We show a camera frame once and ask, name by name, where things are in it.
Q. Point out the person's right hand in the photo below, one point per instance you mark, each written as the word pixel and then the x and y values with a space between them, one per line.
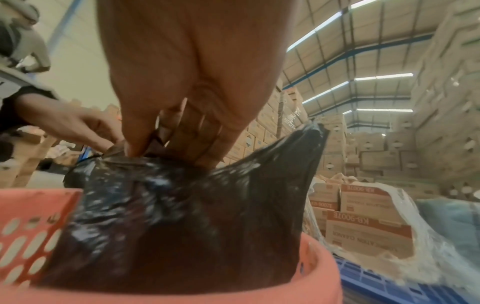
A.
pixel 187 59

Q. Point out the person's left hand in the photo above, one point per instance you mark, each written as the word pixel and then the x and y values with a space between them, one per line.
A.
pixel 67 118

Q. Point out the black plastic bag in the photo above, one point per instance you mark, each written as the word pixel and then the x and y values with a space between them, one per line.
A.
pixel 180 219

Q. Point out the person's left forearm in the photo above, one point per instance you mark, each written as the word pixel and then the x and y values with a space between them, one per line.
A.
pixel 22 98

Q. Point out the person's grey shirt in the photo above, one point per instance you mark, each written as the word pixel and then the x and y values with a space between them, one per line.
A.
pixel 26 44

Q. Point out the wrapped stack of cardboard boxes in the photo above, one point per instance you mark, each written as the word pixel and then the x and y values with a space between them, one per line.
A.
pixel 273 124

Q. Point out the orange perforated plastic basket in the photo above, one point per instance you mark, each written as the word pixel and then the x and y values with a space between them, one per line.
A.
pixel 26 225

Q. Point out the small red label cardboard box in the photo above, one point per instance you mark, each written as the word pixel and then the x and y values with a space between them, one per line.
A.
pixel 324 194

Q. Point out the low stack of cardboard boxes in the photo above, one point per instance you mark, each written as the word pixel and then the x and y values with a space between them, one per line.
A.
pixel 371 154

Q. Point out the medium red label cardboard box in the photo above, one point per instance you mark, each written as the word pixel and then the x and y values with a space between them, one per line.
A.
pixel 365 200

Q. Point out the large red label cardboard box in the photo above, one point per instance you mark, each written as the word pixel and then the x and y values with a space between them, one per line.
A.
pixel 369 233

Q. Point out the tall stack of cardboard boxes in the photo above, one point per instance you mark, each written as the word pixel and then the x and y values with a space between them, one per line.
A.
pixel 446 104

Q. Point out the blue plastic pallet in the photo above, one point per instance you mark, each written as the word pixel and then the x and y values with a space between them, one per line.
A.
pixel 393 285

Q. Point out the clear plastic wrap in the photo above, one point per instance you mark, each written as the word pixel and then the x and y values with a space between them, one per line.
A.
pixel 431 249

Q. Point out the blue grey tarp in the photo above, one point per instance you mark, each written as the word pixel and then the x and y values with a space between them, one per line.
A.
pixel 453 219

